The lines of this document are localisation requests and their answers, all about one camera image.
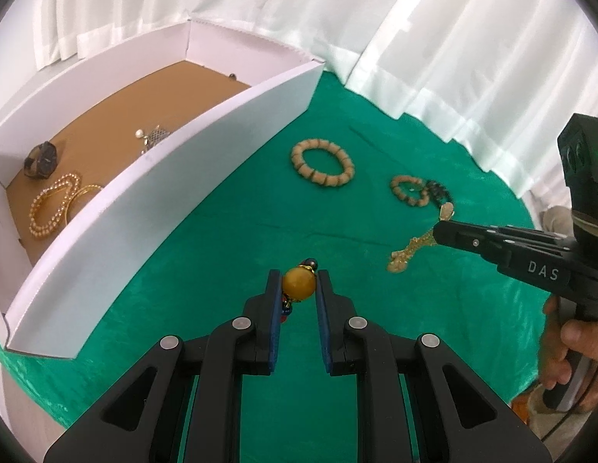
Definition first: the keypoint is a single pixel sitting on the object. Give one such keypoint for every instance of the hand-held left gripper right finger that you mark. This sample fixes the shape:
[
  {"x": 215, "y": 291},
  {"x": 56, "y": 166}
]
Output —
[{"x": 325, "y": 318}]

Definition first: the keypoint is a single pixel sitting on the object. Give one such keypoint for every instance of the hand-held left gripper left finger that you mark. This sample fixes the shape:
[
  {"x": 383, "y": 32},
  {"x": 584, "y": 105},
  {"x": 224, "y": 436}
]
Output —
[{"x": 275, "y": 318}]

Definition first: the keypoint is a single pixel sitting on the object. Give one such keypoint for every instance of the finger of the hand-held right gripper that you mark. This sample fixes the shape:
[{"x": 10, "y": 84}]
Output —
[
  {"x": 535, "y": 237},
  {"x": 463, "y": 238}
]

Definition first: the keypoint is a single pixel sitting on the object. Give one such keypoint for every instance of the white cardboard box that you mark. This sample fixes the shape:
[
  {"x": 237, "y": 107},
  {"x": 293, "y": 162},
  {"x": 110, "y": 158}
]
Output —
[{"x": 183, "y": 212}]

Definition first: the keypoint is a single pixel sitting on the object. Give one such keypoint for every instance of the gold bangle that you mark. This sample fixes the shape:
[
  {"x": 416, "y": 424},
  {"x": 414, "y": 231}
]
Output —
[{"x": 89, "y": 188}]

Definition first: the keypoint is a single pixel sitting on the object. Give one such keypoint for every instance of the black wristwatch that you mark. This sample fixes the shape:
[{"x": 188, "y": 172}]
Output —
[{"x": 43, "y": 156}]

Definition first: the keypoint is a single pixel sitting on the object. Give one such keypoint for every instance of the person's right hand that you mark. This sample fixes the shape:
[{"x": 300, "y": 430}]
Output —
[{"x": 554, "y": 347}]

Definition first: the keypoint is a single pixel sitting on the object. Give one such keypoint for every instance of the beige clothing bundle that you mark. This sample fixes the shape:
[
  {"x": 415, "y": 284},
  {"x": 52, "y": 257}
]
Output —
[{"x": 557, "y": 222}]

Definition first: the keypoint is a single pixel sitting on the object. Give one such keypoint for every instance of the green cloth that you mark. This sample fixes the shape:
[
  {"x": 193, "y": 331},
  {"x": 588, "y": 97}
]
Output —
[{"x": 424, "y": 299}]

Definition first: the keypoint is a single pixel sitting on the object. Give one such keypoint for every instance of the white curtain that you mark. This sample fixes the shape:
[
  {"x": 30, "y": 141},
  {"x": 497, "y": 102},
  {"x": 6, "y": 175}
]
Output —
[
  {"x": 472, "y": 58},
  {"x": 231, "y": 0}
]

